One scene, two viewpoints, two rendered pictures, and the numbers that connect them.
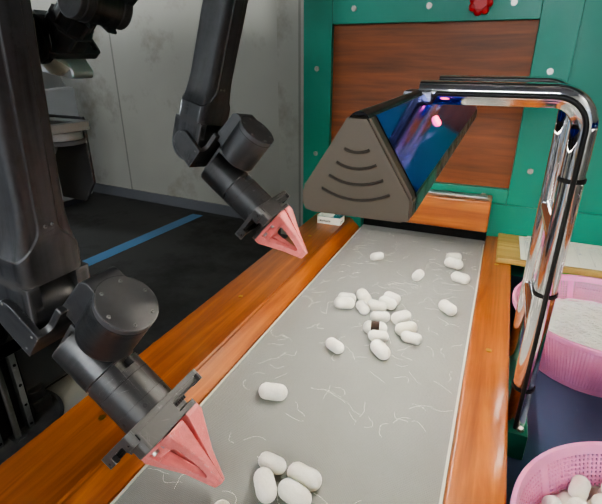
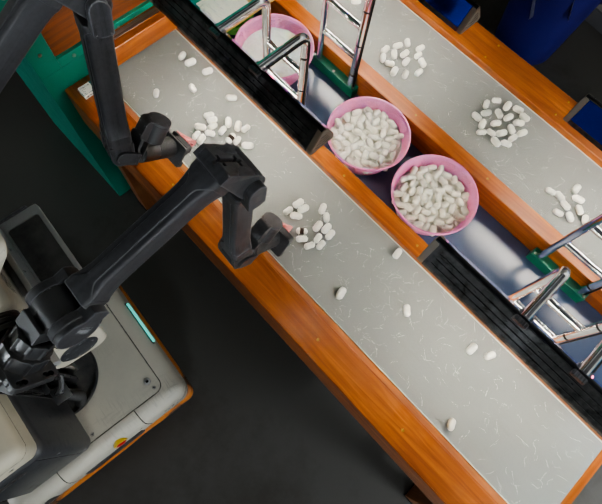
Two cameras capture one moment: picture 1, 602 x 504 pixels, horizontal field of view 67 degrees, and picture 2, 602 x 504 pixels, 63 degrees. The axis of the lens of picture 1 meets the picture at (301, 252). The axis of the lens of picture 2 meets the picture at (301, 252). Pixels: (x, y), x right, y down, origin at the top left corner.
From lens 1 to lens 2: 1.11 m
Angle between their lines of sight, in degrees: 63
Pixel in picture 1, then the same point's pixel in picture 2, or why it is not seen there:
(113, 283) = (267, 221)
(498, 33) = not seen: outside the picture
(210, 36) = (116, 102)
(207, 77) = (123, 120)
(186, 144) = (130, 158)
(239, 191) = (166, 150)
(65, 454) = (258, 272)
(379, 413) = (280, 166)
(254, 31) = not seen: outside the picture
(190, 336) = (201, 217)
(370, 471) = (302, 183)
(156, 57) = not seen: outside the picture
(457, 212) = (162, 27)
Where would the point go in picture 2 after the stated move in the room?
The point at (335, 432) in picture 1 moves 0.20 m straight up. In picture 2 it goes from (281, 185) to (283, 151)
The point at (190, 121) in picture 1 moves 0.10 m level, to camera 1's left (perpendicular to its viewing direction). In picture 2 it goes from (124, 146) to (101, 181)
